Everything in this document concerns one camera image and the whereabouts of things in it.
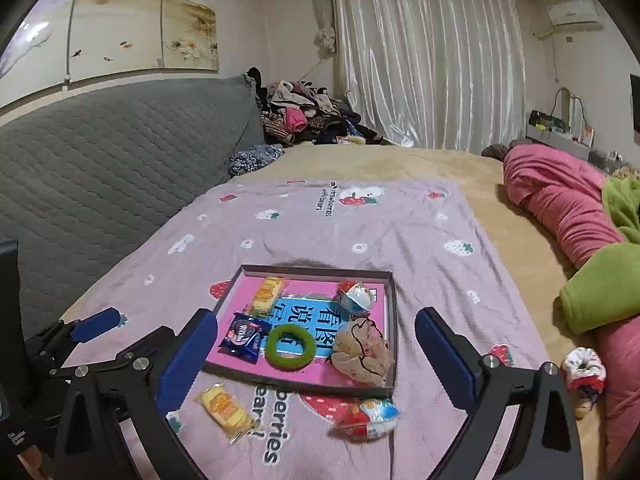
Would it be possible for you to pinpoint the black television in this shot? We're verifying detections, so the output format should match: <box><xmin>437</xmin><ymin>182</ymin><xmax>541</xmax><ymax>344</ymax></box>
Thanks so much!
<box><xmin>630</xmin><ymin>74</ymin><xmax>640</xmax><ymax>134</ymax></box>

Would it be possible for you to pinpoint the yellow rice cake snack pack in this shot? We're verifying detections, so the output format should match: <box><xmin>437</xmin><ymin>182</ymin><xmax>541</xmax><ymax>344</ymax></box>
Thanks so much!
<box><xmin>247</xmin><ymin>276</ymin><xmax>286</xmax><ymax>318</ymax></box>

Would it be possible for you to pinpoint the red blue toy egg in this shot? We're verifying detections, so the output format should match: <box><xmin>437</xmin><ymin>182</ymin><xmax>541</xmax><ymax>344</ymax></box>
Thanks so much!
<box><xmin>337</xmin><ymin>281</ymin><xmax>373</xmax><ymax>316</ymax></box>

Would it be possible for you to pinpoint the beige mesh scrunchie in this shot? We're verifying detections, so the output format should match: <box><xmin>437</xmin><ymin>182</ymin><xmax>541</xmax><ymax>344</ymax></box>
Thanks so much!
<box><xmin>328</xmin><ymin>318</ymin><xmax>394</xmax><ymax>388</ymax></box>

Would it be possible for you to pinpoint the dark floral cloth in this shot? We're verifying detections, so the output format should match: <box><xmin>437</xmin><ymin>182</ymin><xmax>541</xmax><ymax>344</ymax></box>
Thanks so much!
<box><xmin>228</xmin><ymin>144</ymin><xmax>284</xmax><ymax>177</ymax></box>

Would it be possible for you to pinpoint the red white scrunchie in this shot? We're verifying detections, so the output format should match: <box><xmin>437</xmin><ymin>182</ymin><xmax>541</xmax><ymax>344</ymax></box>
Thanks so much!
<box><xmin>561</xmin><ymin>347</ymin><xmax>606</xmax><ymax>419</ymax></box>

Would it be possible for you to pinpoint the red white toy egg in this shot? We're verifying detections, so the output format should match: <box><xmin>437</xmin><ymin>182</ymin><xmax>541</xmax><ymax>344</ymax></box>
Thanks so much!
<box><xmin>333</xmin><ymin>399</ymin><xmax>400</xmax><ymax>441</ymax></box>

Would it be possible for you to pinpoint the pink blue book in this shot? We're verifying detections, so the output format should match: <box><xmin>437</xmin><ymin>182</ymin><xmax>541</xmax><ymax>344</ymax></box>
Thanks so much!
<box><xmin>205</xmin><ymin>275</ymin><xmax>388</xmax><ymax>386</ymax></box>

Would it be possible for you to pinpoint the green fuzzy hair ring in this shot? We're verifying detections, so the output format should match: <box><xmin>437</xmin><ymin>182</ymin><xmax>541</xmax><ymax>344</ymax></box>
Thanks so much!
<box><xmin>263</xmin><ymin>323</ymin><xmax>318</xmax><ymax>373</ymax></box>

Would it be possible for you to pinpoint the pink quilt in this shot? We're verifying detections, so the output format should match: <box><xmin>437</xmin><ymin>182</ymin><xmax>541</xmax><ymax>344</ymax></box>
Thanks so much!
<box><xmin>503</xmin><ymin>144</ymin><xmax>639</xmax><ymax>468</ymax></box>

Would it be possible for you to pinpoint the blue Oreo cookie pack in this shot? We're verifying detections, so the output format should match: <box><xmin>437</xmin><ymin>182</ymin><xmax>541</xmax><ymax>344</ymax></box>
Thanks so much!
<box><xmin>219</xmin><ymin>312</ymin><xmax>272</xmax><ymax>364</ymax></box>

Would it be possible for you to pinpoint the floral wall painting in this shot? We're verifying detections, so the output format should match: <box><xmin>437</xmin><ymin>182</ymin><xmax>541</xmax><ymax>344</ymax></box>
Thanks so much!
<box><xmin>1</xmin><ymin>0</ymin><xmax>219</xmax><ymax>91</ymax></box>

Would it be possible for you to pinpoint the dark shallow box tray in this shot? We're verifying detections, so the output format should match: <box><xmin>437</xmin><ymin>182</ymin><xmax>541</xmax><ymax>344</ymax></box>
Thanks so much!
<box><xmin>202</xmin><ymin>263</ymin><xmax>399</xmax><ymax>400</ymax></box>

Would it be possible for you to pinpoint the pink strawberry blanket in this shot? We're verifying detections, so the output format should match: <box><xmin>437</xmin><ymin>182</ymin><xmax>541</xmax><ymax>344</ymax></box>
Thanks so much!
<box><xmin>70</xmin><ymin>181</ymin><xmax>547</xmax><ymax>479</ymax></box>

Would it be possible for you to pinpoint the green fleece blanket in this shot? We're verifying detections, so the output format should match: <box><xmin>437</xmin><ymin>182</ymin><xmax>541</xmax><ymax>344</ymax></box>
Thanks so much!
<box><xmin>560</xmin><ymin>176</ymin><xmax>639</xmax><ymax>334</ymax></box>

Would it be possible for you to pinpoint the small yellow snack pack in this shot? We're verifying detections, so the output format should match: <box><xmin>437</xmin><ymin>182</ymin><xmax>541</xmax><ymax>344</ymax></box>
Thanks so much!
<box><xmin>196</xmin><ymin>384</ymin><xmax>259</xmax><ymax>444</ymax></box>

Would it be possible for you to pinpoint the white sheer curtain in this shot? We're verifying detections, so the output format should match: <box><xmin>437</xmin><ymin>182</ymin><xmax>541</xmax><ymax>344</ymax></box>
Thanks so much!
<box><xmin>333</xmin><ymin>0</ymin><xmax>526</xmax><ymax>154</ymax></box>

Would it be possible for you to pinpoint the grey quilted headboard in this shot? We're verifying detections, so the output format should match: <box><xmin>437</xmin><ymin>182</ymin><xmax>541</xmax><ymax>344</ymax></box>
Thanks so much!
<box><xmin>1</xmin><ymin>75</ymin><xmax>264</xmax><ymax>336</ymax></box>

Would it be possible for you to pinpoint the pile of clothes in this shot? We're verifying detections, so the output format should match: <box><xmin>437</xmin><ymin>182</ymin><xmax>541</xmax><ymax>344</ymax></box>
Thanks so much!
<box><xmin>246</xmin><ymin>67</ymin><xmax>382</xmax><ymax>148</ymax></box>

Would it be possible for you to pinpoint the white air conditioner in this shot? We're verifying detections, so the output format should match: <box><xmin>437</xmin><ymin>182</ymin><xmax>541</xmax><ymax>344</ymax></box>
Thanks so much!
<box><xmin>534</xmin><ymin>0</ymin><xmax>603</xmax><ymax>40</ymax></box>

